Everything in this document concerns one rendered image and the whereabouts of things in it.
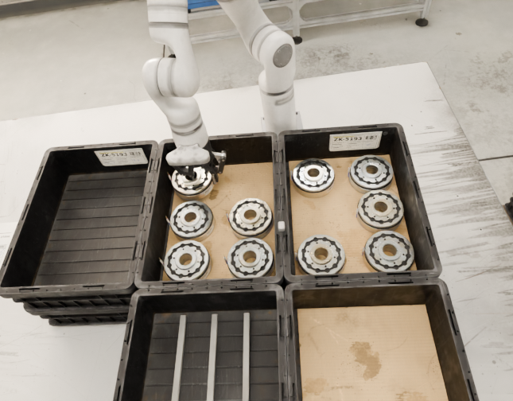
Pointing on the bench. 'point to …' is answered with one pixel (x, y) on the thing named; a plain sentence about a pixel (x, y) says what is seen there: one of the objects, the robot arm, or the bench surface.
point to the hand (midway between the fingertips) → (204, 177)
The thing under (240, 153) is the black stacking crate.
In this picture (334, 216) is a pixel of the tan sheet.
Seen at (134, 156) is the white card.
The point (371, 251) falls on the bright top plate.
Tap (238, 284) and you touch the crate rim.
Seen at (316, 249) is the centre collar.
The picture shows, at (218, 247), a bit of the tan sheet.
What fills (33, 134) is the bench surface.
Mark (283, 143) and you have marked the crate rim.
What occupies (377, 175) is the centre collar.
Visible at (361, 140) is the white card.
